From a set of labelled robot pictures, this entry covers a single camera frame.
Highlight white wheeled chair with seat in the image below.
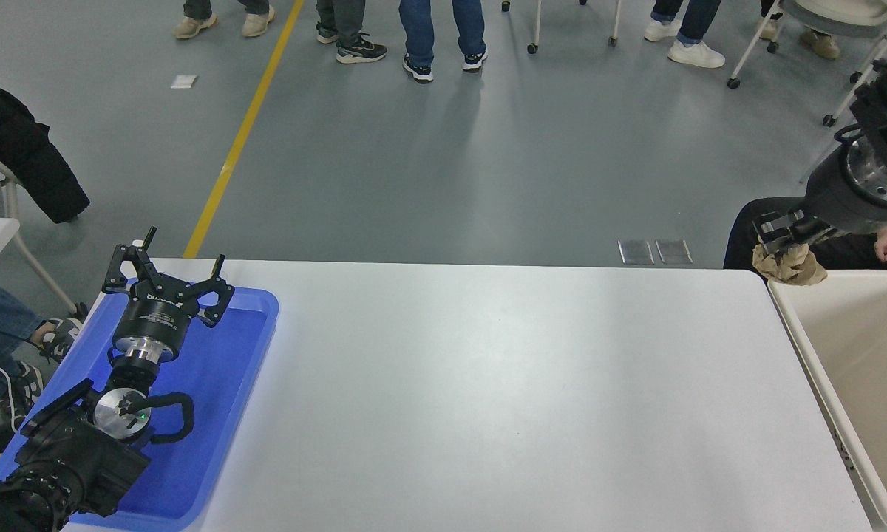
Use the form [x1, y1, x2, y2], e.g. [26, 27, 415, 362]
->
[727, 0, 887, 127]

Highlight standing person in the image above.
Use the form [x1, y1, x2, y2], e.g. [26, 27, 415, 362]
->
[316, 0, 388, 65]
[171, 0, 276, 40]
[643, 0, 727, 69]
[398, 0, 489, 84]

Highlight large pale plastic bin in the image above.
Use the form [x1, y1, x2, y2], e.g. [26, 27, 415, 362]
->
[767, 270, 887, 532]

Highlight black coat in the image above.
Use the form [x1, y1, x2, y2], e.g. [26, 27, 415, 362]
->
[0, 59, 91, 225]

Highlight tan paper ball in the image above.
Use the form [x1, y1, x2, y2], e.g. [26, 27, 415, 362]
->
[752, 242, 829, 287]

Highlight blue plastic tray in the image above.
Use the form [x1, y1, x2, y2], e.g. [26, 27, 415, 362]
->
[0, 286, 280, 532]

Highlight white wheeled chair frame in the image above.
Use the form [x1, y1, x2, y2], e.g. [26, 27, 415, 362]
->
[500, 0, 623, 55]

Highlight white chair with thin legs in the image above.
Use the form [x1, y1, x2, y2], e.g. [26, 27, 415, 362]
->
[0, 129, 80, 317]

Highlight grey metal floor plate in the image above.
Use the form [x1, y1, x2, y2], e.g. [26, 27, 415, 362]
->
[655, 239, 694, 265]
[618, 239, 655, 266]

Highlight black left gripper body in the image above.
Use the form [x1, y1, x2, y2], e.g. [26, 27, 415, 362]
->
[111, 284, 199, 349]

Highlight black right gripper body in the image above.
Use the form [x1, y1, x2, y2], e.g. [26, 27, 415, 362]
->
[804, 146, 887, 237]

